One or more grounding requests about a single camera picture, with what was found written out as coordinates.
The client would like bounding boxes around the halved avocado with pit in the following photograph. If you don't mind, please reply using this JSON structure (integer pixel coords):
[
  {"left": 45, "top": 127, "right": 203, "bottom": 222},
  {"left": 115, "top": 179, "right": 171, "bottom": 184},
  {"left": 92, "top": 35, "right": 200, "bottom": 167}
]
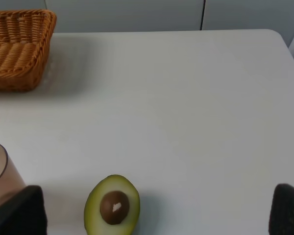
[{"left": 84, "top": 174, "right": 140, "bottom": 235}]

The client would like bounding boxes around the translucent brown plastic cup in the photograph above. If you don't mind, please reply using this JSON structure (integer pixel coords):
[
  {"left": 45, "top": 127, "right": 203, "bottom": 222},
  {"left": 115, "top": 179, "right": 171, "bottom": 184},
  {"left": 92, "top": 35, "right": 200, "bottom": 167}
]
[{"left": 0, "top": 144, "right": 25, "bottom": 206}]

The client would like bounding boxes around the brown wicker basket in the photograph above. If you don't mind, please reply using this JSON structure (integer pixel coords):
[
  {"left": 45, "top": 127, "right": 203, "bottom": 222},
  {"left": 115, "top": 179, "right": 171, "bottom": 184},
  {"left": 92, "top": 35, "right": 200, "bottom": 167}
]
[{"left": 0, "top": 9, "right": 57, "bottom": 92}]

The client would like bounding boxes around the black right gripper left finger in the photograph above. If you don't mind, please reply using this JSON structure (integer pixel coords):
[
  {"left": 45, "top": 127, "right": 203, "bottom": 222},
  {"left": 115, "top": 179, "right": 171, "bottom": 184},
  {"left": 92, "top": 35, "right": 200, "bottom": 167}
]
[{"left": 0, "top": 186, "right": 48, "bottom": 235}]

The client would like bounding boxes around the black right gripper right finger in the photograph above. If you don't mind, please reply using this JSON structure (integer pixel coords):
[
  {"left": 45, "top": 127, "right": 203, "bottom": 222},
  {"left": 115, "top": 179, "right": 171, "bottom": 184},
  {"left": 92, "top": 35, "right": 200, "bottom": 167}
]
[{"left": 269, "top": 184, "right": 294, "bottom": 235}]

